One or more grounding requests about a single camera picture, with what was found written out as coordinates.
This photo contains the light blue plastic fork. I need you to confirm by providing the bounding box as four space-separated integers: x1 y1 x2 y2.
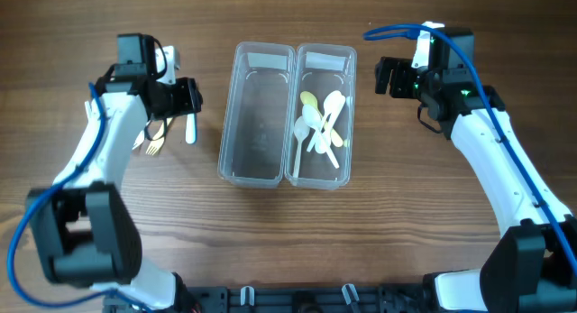
185 114 197 144

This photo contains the white wide-handle spoon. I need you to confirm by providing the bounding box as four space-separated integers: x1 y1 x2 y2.
322 90 345 143

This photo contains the white plastic spoon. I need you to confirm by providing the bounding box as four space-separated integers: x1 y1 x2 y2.
302 105 340 169
300 90 345 147

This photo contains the yellow plastic spoon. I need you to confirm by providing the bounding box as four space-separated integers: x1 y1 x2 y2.
300 91 343 148

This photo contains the white slim spoon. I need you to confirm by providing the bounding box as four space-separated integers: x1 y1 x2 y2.
293 116 310 178

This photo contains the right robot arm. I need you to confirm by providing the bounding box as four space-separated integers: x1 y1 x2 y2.
364 23 576 312

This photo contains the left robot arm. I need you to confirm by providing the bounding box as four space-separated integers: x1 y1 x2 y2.
6 33 203 312

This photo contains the clear plastic container left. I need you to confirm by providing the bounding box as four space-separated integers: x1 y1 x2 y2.
217 41 295 189

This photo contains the clear plastic container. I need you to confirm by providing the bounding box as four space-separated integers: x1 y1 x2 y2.
217 41 295 189
284 43 357 190

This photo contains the clear plastic container right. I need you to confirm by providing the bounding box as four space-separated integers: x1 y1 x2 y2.
284 43 357 190

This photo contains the white fork far left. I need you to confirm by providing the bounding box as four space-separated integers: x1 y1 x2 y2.
85 101 92 121

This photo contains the white fork angled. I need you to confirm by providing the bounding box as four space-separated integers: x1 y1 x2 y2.
133 131 145 150

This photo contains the yellow plastic fork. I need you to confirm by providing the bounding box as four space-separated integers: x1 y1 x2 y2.
145 118 173 156

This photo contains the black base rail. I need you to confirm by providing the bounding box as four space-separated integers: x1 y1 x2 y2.
188 284 443 313

